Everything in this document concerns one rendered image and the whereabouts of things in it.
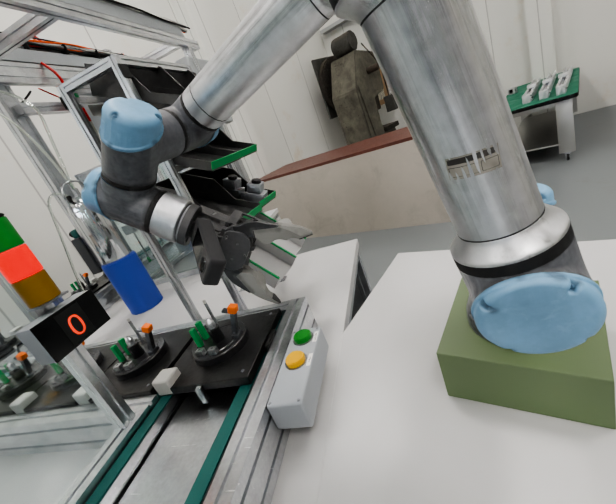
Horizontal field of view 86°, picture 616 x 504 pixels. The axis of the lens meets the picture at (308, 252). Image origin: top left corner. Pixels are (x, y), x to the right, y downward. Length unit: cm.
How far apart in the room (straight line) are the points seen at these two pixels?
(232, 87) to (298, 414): 54
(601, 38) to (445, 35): 665
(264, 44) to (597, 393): 64
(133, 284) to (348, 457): 130
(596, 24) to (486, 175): 663
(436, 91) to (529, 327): 25
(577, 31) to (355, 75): 321
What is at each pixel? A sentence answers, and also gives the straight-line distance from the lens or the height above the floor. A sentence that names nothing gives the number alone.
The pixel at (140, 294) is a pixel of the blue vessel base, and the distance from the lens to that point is 172.
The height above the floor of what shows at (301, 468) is 86.
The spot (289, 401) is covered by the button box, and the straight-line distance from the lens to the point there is 63.
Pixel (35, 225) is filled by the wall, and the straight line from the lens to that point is 382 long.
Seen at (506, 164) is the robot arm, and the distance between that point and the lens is 35.
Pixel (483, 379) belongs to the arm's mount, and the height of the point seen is 92.
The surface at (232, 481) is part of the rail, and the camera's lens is 58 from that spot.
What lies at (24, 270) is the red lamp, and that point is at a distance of 70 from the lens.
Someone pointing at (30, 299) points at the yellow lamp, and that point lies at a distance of 71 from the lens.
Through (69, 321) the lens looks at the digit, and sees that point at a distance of 72.
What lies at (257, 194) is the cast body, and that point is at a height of 123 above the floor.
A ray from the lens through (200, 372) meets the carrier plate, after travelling 81.
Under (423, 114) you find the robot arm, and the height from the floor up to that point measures 134.
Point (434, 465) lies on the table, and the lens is 61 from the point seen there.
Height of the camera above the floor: 137
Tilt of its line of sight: 20 degrees down
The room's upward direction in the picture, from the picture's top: 22 degrees counter-clockwise
